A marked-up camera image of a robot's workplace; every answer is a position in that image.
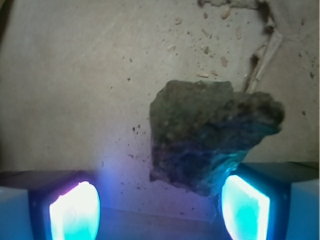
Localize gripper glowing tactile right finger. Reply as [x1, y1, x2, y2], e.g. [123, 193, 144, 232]
[220, 162, 320, 240]

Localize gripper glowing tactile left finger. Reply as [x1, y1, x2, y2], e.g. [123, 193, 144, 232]
[0, 170, 101, 240]

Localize brown rough rock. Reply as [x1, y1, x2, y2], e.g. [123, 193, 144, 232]
[149, 80, 285, 197]

